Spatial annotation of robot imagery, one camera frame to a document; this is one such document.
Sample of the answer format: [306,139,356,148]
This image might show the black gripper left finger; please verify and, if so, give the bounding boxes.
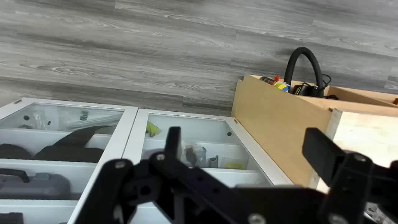
[76,125,250,224]

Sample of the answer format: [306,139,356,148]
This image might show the clear plastic bag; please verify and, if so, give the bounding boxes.
[24,104,91,130]

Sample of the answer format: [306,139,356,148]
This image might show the light wooden box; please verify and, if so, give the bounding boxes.
[230,73,398,190]

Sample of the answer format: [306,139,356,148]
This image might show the grey metal bracket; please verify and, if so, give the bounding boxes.
[206,154,220,168]
[184,145,209,168]

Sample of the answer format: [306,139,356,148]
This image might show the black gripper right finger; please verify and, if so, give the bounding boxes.
[301,127,398,224]

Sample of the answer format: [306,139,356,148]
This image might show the yellow-green small item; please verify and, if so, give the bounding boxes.
[144,120,162,138]

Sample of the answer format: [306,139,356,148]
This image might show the flat yellow item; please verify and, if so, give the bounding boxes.
[223,160,246,170]

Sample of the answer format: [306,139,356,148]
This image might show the white display cabinet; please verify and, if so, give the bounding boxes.
[0,97,296,224]

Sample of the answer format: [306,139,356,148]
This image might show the black curved hose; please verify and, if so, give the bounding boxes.
[283,46,326,97]

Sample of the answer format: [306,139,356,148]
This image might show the grey plastic tool case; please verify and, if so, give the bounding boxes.
[0,166,72,201]

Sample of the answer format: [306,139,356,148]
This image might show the black soft bag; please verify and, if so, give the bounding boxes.
[0,124,116,164]

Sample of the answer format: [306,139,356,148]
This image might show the yellow blue small item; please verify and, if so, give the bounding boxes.
[271,79,291,93]

